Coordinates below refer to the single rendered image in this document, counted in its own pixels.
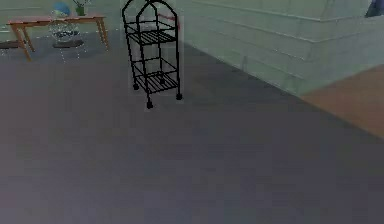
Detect green potted house plant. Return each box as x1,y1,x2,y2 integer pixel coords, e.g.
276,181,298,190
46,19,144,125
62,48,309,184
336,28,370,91
72,0,90,17

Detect blue globe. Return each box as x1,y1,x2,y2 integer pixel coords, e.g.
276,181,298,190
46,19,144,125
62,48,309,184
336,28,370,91
51,1,72,18

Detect orange wooden table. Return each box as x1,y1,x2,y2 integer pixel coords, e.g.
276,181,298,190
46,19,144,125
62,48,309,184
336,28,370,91
6,13,111,63

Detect dark round stool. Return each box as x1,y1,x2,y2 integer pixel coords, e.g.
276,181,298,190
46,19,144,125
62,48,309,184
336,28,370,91
0,39,22,58

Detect dark blue object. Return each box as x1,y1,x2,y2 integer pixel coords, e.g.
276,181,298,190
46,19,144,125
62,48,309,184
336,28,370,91
365,0,384,19

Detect black wire shelf cart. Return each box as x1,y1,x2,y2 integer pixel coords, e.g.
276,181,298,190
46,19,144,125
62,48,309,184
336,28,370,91
121,0,184,110

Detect wire chair with dark seat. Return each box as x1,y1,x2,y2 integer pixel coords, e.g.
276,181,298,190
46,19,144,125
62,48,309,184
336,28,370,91
47,19,87,63

